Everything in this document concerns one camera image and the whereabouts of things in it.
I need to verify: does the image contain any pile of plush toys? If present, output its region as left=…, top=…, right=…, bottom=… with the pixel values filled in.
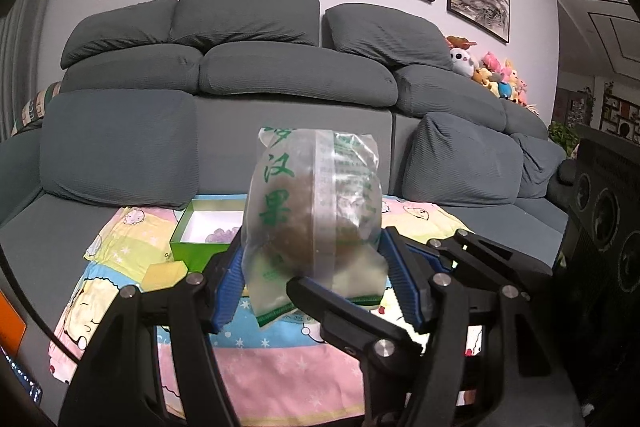
left=445, top=34, right=538, bottom=112

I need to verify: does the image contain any green potted plant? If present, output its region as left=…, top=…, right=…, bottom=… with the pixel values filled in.
left=547, top=121, right=581, bottom=158

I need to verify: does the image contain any orange panel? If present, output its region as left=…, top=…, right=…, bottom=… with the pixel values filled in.
left=0, top=292, right=28, bottom=358

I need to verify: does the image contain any pastel cartoon printed blanket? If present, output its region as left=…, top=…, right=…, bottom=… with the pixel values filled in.
left=50, top=194, right=488, bottom=423

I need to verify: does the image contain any striped cloth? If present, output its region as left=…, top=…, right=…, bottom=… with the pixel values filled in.
left=12, top=81, right=63, bottom=135

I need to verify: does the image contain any stack of grey back cushions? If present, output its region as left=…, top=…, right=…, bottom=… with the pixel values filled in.
left=59, top=0, right=507, bottom=130

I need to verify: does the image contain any dark display shelf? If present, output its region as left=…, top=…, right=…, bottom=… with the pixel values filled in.
left=600, top=79, right=640, bottom=138

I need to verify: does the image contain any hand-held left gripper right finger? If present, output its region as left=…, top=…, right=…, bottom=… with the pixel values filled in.
left=381, top=226, right=584, bottom=427

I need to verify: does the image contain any green cardboard box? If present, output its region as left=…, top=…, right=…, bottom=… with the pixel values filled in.
left=169, top=199, right=248, bottom=273

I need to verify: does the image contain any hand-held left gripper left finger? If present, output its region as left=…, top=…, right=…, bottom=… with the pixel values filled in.
left=59, top=237, right=248, bottom=427

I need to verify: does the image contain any yellow card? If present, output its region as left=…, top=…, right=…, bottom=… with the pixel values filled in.
left=144, top=261, right=187, bottom=293

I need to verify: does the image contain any clear green-print fruit bag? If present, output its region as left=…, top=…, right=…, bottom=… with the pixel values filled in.
left=241, top=124, right=388, bottom=328

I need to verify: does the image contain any grey ribbed throw pillow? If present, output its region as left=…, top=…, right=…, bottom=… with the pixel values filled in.
left=39, top=89, right=199, bottom=210
left=401, top=112, right=527, bottom=208
left=510, top=133, right=567, bottom=200

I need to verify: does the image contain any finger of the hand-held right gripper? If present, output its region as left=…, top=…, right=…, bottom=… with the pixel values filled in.
left=286, top=276, right=427, bottom=427
left=427, top=229, right=556, bottom=298

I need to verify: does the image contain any grey sofa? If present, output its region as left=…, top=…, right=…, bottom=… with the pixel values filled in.
left=0, top=0, right=576, bottom=268

